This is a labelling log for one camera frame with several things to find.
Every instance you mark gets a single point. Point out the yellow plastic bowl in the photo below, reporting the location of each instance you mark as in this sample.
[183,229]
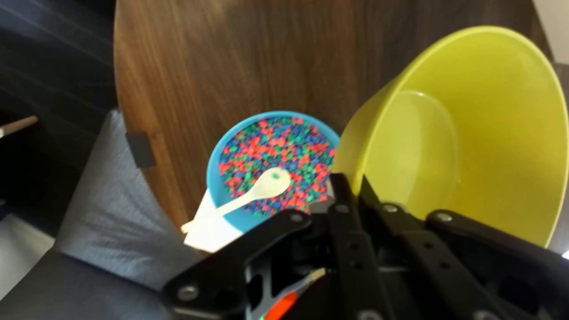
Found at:
[474,117]

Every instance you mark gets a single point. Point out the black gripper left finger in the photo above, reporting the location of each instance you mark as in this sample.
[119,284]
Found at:
[238,267]

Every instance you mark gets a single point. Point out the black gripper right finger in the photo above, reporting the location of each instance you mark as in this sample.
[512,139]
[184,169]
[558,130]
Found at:
[474,260]

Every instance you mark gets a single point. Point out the dark grey ottoman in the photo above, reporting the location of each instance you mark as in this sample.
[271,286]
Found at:
[60,295]

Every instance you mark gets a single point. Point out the white plastic spoon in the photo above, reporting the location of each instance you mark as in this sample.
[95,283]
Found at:
[270,181]

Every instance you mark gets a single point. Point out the colourful small beads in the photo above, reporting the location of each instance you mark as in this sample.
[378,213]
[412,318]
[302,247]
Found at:
[279,144]

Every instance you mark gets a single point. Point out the blue bowl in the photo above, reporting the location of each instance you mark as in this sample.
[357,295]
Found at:
[215,178]

